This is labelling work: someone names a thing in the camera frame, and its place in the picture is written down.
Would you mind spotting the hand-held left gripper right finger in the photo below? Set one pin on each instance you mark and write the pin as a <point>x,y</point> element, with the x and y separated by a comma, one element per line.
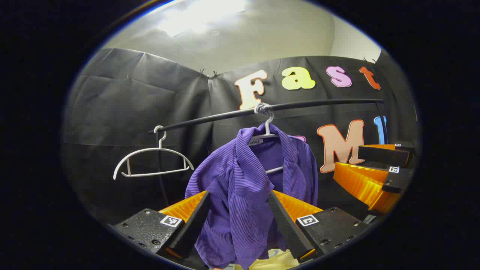
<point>288,228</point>

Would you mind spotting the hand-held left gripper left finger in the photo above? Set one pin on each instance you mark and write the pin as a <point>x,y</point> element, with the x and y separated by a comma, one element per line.
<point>193,228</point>

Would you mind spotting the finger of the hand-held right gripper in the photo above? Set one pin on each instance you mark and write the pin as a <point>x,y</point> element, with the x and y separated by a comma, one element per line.
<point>360,183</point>
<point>382,155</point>

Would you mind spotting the pale yellow laundry hamper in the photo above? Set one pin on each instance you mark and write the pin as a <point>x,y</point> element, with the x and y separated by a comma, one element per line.
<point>277,262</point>

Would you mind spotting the purple ribbed shirt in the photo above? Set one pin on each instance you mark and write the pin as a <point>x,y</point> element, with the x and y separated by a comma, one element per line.
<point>240,180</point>

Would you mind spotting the white plastic hanger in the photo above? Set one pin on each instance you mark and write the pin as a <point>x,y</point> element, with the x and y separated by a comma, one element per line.
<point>162,149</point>
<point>267,125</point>

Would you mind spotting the black clothes rack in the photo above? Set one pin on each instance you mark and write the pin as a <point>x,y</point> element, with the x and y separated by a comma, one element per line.
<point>210,119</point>

